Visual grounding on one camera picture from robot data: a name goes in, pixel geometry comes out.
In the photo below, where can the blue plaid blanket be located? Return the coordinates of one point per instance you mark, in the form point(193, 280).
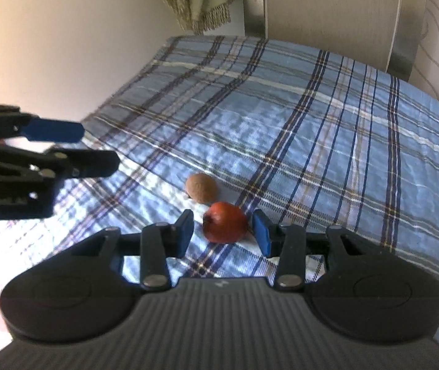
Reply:
point(300, 142)

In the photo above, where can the beige headboard panel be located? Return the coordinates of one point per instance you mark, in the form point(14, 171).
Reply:
point(327, 7)

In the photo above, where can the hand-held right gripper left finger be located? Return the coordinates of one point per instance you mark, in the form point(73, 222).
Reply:
point(186, 235)

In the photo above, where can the small red pomegranate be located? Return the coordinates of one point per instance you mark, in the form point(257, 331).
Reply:
point(225, 223)

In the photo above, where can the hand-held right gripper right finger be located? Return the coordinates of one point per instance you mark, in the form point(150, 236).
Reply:
point(261, 235)

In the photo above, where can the brown kiwi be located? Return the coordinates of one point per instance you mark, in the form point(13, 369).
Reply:
point(202, 188)

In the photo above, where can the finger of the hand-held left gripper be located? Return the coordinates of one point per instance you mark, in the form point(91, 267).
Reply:
point(88, 164)
point(53, 131)

